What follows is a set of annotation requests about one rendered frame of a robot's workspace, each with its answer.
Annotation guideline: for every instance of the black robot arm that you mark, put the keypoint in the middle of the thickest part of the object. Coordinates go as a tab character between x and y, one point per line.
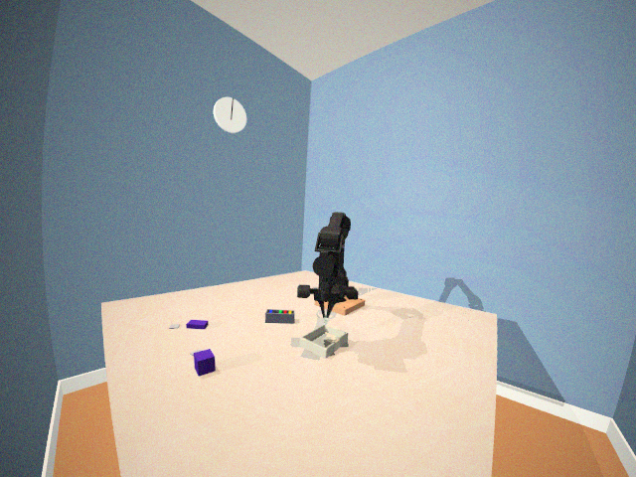
331	258

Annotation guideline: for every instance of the purple cube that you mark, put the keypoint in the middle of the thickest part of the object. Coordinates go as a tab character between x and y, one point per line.
204	362

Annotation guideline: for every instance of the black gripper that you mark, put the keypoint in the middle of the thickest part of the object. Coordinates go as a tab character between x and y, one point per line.
304	291

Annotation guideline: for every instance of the purple rectangular block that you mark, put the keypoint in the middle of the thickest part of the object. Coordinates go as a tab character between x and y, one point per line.
197	324

